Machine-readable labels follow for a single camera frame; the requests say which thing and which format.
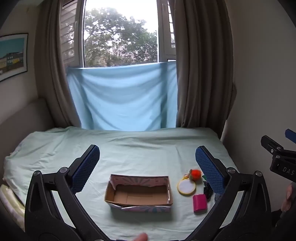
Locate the brown curtain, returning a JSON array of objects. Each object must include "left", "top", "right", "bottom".
[
  {"left": 172, "top": 0, "right": 237, "bottom": 130},
  {"left": 35, "top": 0, "right": 86, "bottom": 129}
]

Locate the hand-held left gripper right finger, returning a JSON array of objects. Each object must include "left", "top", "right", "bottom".
[{"left": 194, "top": 146, "right": 272, "bottom": 232}]

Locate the person's right forearm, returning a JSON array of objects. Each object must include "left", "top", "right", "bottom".
[{"left": 270, "top": 207, "right": 296, "bottom": 241}]

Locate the cardboard box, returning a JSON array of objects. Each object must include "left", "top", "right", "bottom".
[{"left": 105, "top": 174, "right": 173, "bottom": 212}]

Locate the framed wall picture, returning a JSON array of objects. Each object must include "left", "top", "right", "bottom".
[{"left": 0, "top": 33, "right": 28, "bottom": 82}]

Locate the window with shutters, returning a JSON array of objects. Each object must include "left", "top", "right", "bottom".
[{"left": 59, "top": 0, "right": 177, "bottom": 69}]

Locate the person's right hand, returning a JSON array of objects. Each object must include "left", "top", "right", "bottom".
[{"left": 280, "top": 182, "right": 296, "bottom": 212}]

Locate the cream folded bedding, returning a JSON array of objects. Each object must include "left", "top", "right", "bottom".
[{"left": 0, "top": 184, "right": 26, "bottom": 232}]

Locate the orange pompom toy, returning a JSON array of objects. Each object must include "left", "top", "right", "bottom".
[{"left": 188, "top": 169, "right": 201, "bottom": 181}]

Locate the bed with pale green sheet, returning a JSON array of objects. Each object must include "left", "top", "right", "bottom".
[{"left": 3, "top": 126, "right": 243, "bottom": 241}]

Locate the black printed cloth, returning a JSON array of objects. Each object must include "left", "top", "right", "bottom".
[{"left": 203, "top": 181, "right": 214, "bottom": 200}]

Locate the light blue hanging cloth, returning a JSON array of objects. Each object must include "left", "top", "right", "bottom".
[{"left": 66, "top": 61, "right": 178, "bottom": 131}]

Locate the round yellow-rimmed white pad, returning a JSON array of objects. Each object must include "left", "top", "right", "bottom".
[{"left": 177, "top": 177, "right": 197, "bottom": 196}]

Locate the tree outside window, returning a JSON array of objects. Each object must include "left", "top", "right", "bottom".
[{"left": 84, "top": 7, "right": 160, "bottom": 67}]

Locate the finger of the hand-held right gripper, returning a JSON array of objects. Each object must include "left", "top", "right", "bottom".
[
  {"left": 284, "top": 128, "right": 296, "bottom": 142},
  {"left": 261, "top": 136, "right": 296, "bottom": 158}
]

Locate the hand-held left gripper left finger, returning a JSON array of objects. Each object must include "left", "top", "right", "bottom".
[{"left": 24, "top": 144, "right": 102, "bottom": 232}]

